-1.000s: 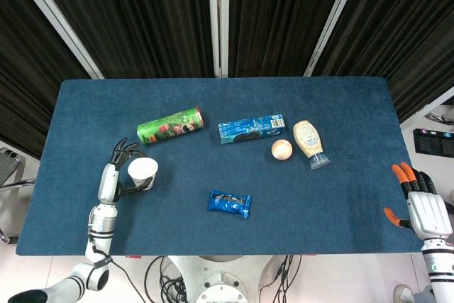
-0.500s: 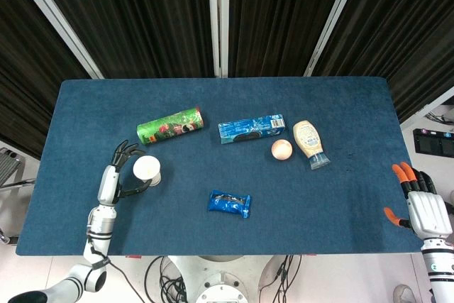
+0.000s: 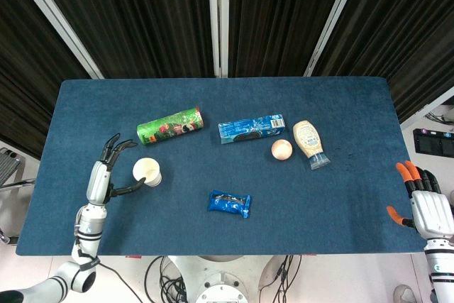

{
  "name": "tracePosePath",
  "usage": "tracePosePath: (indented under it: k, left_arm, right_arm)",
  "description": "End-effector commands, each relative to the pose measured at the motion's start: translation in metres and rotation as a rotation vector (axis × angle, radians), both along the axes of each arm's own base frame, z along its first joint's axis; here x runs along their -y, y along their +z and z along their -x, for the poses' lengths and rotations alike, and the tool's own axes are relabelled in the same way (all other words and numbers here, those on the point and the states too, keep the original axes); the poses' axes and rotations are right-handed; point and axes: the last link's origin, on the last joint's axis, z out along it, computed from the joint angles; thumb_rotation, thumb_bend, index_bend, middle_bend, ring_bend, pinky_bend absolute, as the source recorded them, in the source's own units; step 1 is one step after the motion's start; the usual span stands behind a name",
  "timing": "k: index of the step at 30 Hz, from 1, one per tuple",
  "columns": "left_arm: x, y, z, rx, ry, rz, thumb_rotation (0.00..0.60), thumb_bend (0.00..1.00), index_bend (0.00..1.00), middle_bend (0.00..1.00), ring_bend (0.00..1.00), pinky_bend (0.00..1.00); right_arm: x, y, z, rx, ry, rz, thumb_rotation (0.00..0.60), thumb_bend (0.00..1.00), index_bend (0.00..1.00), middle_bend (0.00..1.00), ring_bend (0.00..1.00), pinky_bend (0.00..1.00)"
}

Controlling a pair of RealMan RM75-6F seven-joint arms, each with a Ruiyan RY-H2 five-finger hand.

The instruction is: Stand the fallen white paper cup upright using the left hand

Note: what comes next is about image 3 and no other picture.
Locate blue Oreo snack packet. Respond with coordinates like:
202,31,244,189
206,190,253,219

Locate black cable bundle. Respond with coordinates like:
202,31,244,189
258,255,303,303
145,255,189,303

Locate cream squeeze sauce bottle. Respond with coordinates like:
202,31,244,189
292,120,331,170

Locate grey shoe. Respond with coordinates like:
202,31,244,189
392,283,419,303

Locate black pleated curtain panel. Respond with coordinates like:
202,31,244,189
30,0,218,79
226,0,350,77
0,0,94,160
314,0,454,123

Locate right orange-tipped robot hand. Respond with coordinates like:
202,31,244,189
386,160,454,240

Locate blue table cloth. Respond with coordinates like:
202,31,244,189
16,76,432,257

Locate blue Oreo cookie box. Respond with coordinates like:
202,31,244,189
217,114,287,145

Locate metal chair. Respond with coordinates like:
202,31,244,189
0,145,37,190

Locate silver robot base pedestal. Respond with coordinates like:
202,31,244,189
166,255,271,303

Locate white paper cup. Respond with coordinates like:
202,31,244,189
132,156,163,187

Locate black equipment box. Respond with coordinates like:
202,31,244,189
412,127,454,158

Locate white frame post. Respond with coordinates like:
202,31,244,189
207,0,231,77
5,0,104,79
399,84,454,126
304,0,372,77

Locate left black-fingered robot hand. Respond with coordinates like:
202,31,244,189
86,133,147,206

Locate green Pringles can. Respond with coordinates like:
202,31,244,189
136,105,206,145

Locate pink ball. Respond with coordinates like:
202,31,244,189
271,138,294,161

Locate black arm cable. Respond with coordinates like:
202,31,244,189
97,260,143,303

